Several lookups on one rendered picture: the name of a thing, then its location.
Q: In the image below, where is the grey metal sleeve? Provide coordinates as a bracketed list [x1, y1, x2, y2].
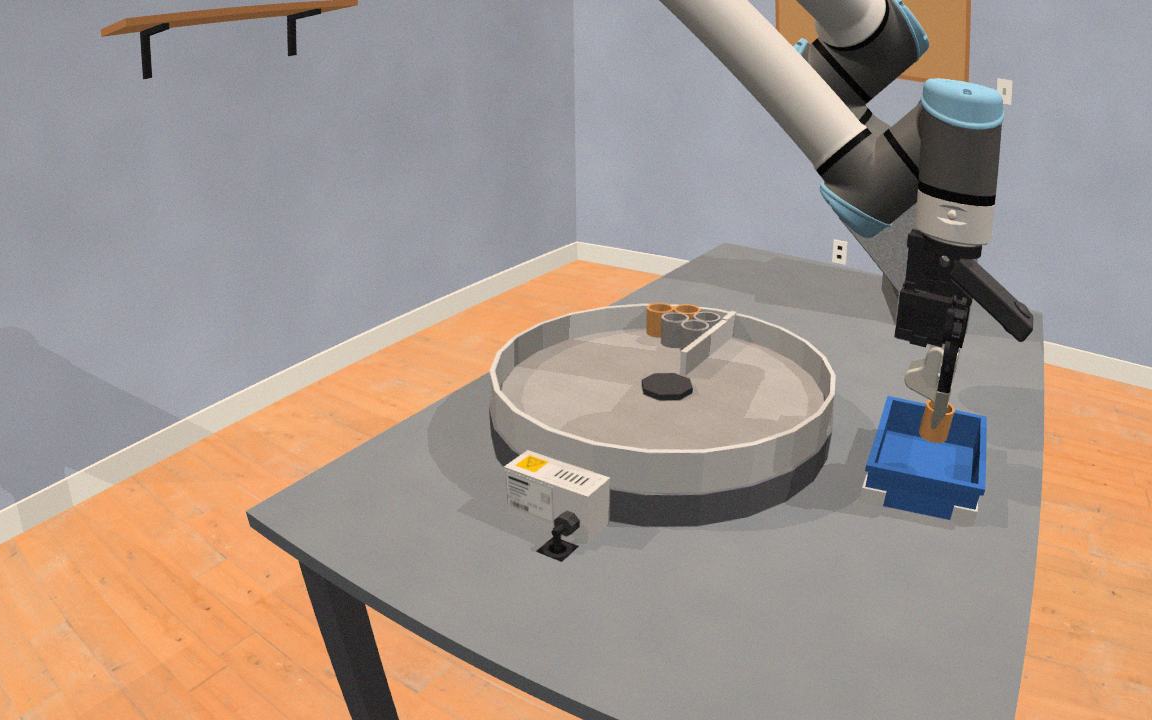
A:
[680, 320, 708, 353]
[661, 312, 689, 348]
[694, 312, 720, 329]

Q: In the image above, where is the blue crate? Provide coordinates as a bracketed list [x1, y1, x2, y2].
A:
[859, 396, 987, 526]

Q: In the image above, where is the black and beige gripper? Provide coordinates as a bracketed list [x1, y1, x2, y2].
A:
[894, 229, 982, 429]

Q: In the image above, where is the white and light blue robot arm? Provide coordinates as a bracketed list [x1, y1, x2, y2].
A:
[659, 0, 1033, 342]

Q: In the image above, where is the bronze bushing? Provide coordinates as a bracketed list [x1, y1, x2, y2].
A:
[646, 303, 674, 338]
[674, 304, 702, 320]
[919, 400, 955, 444]

